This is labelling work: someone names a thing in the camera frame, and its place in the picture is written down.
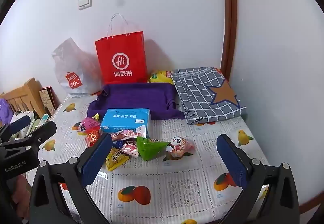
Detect wooden chair back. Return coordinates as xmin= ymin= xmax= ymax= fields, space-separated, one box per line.
xmin=1 ymin=78 xmax=48 ymax=119

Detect purple cloth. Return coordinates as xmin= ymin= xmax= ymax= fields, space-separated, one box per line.
xmin=0 ymin=98 xmax=13 ymax=126

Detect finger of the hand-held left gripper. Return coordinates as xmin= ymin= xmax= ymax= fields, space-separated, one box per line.
xmin=0 ymin=115 xmax=31 ymax=142
xmin=0 ymin=121 xmax=57 ymax=150

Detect white light switch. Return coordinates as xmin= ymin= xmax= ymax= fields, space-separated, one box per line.
xmin=77 ymin=0 xmax=92 ymax=11

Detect brown wooden door frame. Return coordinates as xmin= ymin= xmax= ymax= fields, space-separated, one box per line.
xmin=220 ymin=0 xmax=238 ymax=80

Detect yellow snack packet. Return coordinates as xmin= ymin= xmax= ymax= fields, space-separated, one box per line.
xmin=105 ymin=148 xmax=130 ymax=172

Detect white red snack packet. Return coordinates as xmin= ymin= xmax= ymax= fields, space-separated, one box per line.
xmin=111 ymin=130 xmax=142 ymax=141

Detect grey checked cloth with star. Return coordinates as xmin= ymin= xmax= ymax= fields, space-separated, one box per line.
xmin=170 ymin=67 xmax=247 ymax=125

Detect fruit print tablecloth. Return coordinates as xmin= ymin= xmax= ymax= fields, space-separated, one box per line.
xmin=25 ymin=94 xmax=279 ymax=224

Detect brown patterned box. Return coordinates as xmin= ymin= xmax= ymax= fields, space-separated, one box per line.
xmin=39 ymin=87 xmax=61 ymax=116

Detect green white tube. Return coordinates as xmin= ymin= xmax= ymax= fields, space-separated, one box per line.
xmin=38 ymin=113 xmax=52 ymax=128

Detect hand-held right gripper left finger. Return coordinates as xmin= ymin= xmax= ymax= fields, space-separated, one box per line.
xmin=29 ymin=133 xmax=113 ymax=224

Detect white dotted cloth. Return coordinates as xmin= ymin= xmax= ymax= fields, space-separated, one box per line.
xmin=10 ymin=111 xmax=41 ymax=141

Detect green triangular snack packet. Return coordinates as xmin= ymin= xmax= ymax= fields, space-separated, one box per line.
xmin=136 ymin=136 xmax=171 ymax=162

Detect blue tissue pack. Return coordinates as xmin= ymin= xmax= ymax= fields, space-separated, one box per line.
xmin=100 ymin=108 xmax=151 ymax=138

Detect pink peach snack packet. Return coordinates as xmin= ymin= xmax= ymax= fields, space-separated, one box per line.
xmin=121 ymin=139 xmax=140 ymax=159

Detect panda print snack packet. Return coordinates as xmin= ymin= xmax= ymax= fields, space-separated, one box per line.
xmin=163 ymin=136 xmax=195 ymax=160

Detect purple fabric tray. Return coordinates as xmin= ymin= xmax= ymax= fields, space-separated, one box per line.
xmin=87 ymin=82 xmax=186 ymax=120

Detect red paper bag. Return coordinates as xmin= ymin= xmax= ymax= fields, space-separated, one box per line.
xmin=95 ymin=13 xmax=148 ymax=84

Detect magenta snack packet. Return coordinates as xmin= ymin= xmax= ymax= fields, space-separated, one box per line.
xmin=78 ymin=117 xmax=102 ymax=136

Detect white plastic bag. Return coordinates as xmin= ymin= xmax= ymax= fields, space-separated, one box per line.
xmin=52 ymin=37 xmax=104 ymax=98

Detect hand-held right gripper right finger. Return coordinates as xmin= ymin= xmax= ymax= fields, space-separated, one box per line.
xmin=216 ymin=134 xmax=300 ymax=224

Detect yellow green snack bag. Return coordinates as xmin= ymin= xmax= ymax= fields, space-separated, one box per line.
xmin=147 ymin=70 xmax=175 ymax=85

